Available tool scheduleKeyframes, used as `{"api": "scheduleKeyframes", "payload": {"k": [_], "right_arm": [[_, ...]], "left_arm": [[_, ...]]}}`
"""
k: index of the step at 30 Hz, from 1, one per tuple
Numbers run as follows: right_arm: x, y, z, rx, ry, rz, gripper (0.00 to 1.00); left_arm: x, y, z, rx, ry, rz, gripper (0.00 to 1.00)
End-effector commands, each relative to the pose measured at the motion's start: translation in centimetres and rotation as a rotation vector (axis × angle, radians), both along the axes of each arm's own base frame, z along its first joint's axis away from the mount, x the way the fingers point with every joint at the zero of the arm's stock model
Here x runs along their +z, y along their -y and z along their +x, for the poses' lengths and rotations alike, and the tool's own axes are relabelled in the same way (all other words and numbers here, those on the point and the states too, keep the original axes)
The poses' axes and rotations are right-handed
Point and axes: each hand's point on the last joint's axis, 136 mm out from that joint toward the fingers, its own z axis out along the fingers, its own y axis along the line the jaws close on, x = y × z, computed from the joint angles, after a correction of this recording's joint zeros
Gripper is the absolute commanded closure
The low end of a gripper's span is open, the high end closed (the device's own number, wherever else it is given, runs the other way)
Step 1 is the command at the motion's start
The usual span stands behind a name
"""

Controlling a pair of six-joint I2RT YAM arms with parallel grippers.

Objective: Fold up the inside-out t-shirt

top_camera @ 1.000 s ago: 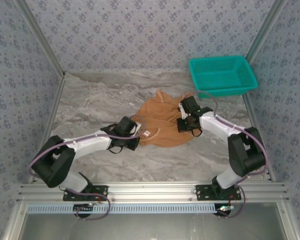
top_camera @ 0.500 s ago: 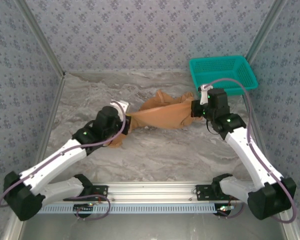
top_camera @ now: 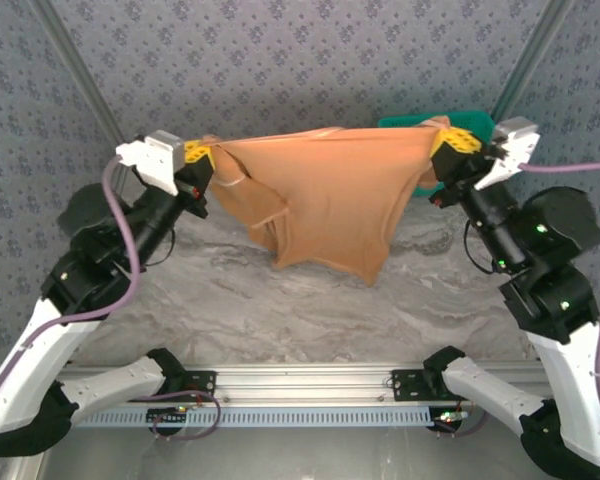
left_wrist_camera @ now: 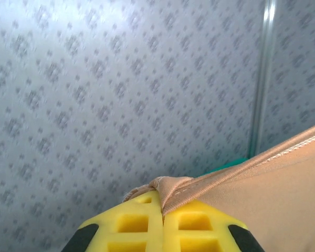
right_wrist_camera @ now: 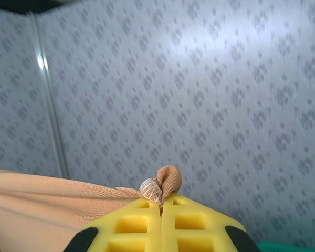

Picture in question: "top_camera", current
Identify aluminium corner post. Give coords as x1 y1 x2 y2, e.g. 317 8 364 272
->
489 0 576 124
29 0 129 146

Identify white slotted cable duct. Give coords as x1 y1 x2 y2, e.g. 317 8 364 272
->
74 405 431 429

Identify teal plastic basket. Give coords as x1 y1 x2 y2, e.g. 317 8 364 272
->
378 108 496 199

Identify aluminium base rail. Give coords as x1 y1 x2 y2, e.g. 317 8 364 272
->
59 362 554 404

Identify orange t-shirt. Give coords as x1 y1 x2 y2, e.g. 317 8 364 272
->
202 115 454 287

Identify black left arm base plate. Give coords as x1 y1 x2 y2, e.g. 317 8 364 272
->
177 368 217 404

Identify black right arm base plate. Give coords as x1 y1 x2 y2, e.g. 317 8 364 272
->
390 368 449 401

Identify small circuit board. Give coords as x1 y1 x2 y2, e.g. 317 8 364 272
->
146 407 189 427
431 408 470 432

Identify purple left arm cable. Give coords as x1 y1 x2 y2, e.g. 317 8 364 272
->
0 153 223 442

